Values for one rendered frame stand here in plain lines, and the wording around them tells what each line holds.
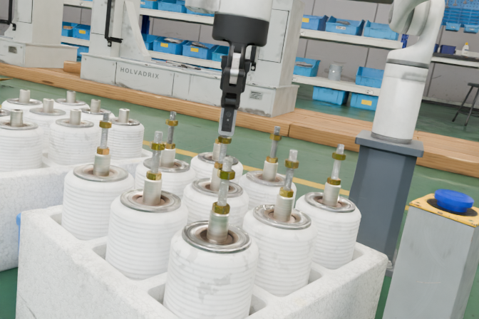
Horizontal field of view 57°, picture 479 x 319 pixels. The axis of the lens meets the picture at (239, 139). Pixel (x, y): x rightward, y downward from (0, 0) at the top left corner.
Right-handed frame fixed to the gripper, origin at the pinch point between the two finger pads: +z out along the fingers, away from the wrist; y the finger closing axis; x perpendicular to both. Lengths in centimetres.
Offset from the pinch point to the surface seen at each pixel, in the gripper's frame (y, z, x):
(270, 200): 3.9, 12.0, -8.3
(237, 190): -0.3, 9.8, -2.8
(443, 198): -15.1, 2.7, -24.6
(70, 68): 288, 22, 128
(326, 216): -3.7, 10.7, -15.4
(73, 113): 28.0, 7.5, 31.3
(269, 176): 7.5, 9.3, -7.9
